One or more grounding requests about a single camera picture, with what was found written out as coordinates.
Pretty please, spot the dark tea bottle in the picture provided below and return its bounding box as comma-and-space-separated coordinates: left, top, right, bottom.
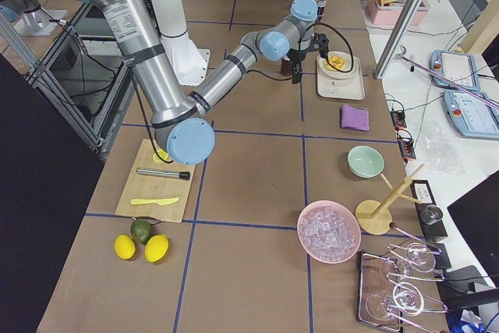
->
316, 0, 327, 22
281, 57, 292, 77

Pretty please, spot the wooden cutting board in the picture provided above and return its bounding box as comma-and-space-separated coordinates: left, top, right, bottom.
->
115, 139, 195, 222

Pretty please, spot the cream round plate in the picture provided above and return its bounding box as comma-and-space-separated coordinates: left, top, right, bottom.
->
317, 51, 359, 80

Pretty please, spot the glass rack tray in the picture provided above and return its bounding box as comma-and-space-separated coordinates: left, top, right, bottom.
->
357, 240, 448, 332

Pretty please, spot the yellow plastic knife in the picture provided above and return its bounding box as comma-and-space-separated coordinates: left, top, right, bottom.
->
130, 197, 180, 206

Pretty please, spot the mint green bowl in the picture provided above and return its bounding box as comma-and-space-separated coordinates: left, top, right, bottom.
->
347, 145, 384, 179

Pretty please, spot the wooden mug tree stand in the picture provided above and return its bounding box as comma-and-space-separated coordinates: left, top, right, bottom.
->
355, 164, 424, 235

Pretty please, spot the upper teach pendant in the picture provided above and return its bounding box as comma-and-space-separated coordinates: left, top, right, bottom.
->
430, 50, 480, 90

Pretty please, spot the glazed ring donut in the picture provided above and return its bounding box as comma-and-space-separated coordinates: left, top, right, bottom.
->
324, 55, 346, 72

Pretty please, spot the yellow lemon left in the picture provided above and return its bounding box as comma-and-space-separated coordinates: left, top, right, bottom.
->
114, 234, 136, 260

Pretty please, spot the teach pendant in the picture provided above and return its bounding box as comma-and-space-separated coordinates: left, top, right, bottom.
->
430, 50, 480, 90
443, 90, 498, 140

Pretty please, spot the yellow lemon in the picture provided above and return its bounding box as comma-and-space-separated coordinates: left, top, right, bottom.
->
144, 235, 169, 263
114, 234, 136, 260

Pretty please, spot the steel muddler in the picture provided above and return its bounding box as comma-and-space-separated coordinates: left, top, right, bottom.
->
136, 168, 191, 180

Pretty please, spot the cream rectangular tray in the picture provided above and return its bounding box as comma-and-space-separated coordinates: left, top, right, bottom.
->
317, 56, 365, 101

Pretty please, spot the yellow lemon right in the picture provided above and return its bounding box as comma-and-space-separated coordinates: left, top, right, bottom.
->
144, 235, 169, 263

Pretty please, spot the green avocado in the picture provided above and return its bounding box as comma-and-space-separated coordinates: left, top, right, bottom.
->
130, 219, 154, 245

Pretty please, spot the pink bowl of ice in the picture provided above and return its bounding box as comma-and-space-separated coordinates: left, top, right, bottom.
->
297, 200, 361, 264

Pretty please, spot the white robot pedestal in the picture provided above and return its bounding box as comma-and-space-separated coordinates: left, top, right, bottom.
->
151, 0, 211, 87

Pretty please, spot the lower teach pendant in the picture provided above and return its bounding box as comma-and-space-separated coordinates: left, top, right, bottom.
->
443, 90, 498, 140

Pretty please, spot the dark tea bottle top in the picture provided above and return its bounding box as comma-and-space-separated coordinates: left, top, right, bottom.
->
281, 57, 292, 77

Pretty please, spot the pink storage box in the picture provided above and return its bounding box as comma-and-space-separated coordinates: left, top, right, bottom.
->
367, 0, 430, 26

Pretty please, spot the purple folded cloth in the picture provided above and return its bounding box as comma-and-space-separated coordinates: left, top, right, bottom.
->
340, 105, 370, 132

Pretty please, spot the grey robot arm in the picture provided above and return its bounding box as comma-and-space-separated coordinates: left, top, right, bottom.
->
1, 0, 57, 37
86, 0, 318, 165

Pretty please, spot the lemon slice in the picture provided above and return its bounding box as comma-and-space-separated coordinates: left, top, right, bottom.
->
152, 150, 174, 164

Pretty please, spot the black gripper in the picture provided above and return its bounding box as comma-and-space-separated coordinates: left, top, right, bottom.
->
287, 48, 309, 84

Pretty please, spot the dark tea bottle lower left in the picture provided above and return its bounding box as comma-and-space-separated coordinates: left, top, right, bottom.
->
316, 0, 327, 22

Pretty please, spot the black scale with cup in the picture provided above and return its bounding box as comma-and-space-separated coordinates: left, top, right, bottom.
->
411, 179, 448, 243

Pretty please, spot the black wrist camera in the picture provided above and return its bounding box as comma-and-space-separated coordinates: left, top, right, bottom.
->
307, 34, 329, 58

